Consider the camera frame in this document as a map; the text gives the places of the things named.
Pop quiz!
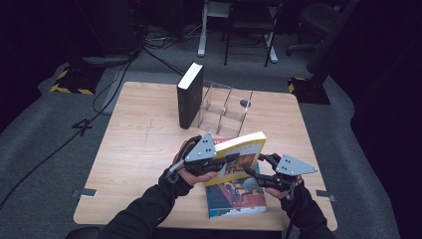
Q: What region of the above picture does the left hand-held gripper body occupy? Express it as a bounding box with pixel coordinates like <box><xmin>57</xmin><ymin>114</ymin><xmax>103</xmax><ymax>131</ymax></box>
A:
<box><xmin>180</xmin><ymin>131</ymin><xmax>220</xmax><ymax>177</ymax></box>

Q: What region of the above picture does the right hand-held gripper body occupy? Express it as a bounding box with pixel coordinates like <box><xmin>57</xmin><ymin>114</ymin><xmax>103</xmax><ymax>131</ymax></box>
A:
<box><xmin>262</xmin><ymin>153</ymin><xmax>319</xmax><ymax>200</ymax></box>

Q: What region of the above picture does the clear acrylic book rack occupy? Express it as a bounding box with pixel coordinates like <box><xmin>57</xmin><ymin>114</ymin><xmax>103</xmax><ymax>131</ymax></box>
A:
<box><xmin>190</xmin><ymin>80</ymin><xmax>255</xmax><ymax>139</ymax></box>

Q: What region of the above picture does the black hardcover book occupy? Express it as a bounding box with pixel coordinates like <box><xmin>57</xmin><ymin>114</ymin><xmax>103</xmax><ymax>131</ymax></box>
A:
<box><xmin>176</xmin><ymin>62</ymin><xmax>205</xmax><ymax>130</ymax></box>

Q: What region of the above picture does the person's right hand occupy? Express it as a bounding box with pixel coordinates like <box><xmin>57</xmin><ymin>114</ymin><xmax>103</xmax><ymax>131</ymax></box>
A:
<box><xmin>264</xmin><ymin>174</ymin><xmax>305</xmax><ymax>200</ymax></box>

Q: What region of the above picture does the grey tape strip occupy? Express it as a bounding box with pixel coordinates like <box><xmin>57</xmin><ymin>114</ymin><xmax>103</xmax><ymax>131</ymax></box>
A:
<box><xmin>71</xmin><ymin>187</ymin><xmax>99</xmax><ymax>199</ymax></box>
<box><xmin>315</xmin><ymin>189</ymin><xmax>337</xmax><ymax>203</ymax></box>

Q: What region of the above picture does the yellow-black striped stand base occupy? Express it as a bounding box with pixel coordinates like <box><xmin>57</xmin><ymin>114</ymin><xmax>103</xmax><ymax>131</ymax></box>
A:
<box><xmin>287</xmin><ymin>77</ymin><xmax>331</xmax><ymax>106</ymax></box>
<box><xmin>49</xmin><ymin>64</ymin><xmax>106</xmax><ymax>96</ymax></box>

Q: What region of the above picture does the black slanted stand pole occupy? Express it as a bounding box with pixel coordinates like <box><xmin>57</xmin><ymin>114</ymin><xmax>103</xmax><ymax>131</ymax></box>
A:
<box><xmin>305</xmin><ymin>0</ymin><xmax>361</xmax><ymax>75</ymax></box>

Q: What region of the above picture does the grey round stand foot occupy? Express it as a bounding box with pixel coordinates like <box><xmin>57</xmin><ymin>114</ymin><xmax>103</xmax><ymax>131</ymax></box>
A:
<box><xmin>81</xmin><ymin>54</ymin><xmax>134</xmax><ymax>69</ymax></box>

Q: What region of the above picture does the dark rounded object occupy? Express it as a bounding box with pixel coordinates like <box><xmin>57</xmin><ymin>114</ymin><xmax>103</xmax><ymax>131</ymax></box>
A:
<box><xmin>64</xmin><ymin>226</ymin><xmax>103</xmax><ymax>239</ymax></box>

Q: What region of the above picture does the black office chair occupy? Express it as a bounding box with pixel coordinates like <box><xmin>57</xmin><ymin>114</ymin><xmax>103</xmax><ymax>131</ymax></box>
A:
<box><xmin>285</xmin><ymin>1</ymin><xmax>336</xmax><ymax>58</ymax></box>

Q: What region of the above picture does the left hand-held gripper cable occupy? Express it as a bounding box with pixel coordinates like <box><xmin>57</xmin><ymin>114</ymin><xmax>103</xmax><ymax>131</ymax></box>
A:
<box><xmin>164</xmin><ymin>158</ymin><xmax>187</xmax><ymax>184</ymax></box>

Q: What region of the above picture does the hand-held gripper cable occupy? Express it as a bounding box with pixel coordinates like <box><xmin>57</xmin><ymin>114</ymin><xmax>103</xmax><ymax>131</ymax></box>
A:
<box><xmin>284</xmin><ymin>180</ymin><xmax>300</xmax><ymax>239</ymax></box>
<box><xmin>164</xmin><ymin>158</ymin><xmax>187</xmax><ymax>184</ymax></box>

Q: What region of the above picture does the right hand-held gripper cable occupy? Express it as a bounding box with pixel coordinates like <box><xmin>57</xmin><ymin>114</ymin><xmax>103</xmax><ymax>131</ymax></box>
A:
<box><xmin>284</xmin><ymin>180</ymin><xmax>300</xmax><ymax>239</ymax></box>

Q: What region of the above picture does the white desk frame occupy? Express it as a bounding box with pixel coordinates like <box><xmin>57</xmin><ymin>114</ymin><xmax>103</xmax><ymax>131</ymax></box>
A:
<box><xmin>197</xmin><ymin>0</ymin><xmax>279</xmax><ymax>65</ymax></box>

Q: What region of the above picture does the tangle of floor cables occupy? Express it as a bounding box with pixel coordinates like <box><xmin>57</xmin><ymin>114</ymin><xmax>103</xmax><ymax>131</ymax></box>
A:
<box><xmin>142</xmin><ymin>24</ymin><xmax>201</xmax><ymax>52</ymax></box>

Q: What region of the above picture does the black folding chair frame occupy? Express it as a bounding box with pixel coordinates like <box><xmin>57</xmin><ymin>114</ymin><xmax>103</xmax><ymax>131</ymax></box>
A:
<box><xmin>223</xmin><ymin>0</ymin><xmax>285</xmax><ymax>68</ymax></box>

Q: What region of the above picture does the long black floor cable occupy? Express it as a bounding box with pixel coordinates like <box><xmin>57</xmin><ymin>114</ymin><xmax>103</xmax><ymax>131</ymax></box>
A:
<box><xmin>0</xmin><ymin>46</ymin><xmax>147</xmax><ymax>211</ymax></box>

